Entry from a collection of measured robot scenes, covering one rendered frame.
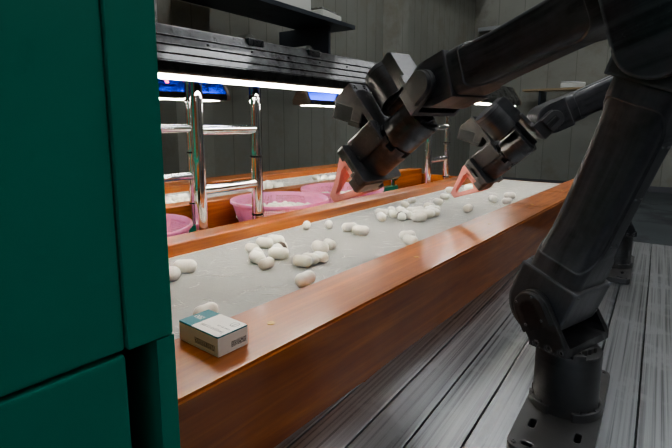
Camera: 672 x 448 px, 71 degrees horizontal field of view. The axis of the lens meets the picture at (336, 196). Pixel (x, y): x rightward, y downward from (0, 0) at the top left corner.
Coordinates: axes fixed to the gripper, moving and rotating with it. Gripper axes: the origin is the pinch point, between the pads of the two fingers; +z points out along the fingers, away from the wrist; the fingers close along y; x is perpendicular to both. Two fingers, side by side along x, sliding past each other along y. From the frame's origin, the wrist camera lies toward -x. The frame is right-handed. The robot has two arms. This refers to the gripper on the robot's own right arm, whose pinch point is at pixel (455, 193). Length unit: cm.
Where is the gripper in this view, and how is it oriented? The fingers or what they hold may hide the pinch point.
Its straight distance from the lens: 109.2
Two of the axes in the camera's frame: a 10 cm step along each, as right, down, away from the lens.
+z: -6.0, 5.6, 5.7
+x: 5.1, 8.2, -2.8
